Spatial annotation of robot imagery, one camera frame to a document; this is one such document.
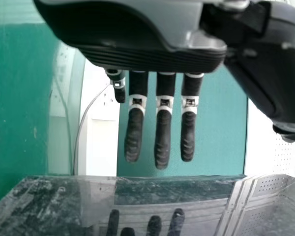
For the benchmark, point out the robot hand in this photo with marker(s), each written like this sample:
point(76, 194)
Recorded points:
point(142, 37)

